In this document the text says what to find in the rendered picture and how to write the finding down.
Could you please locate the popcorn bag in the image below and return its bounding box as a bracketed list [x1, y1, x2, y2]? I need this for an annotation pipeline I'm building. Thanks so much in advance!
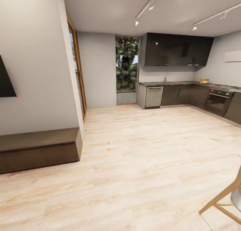
[199, 78, 209, 84]

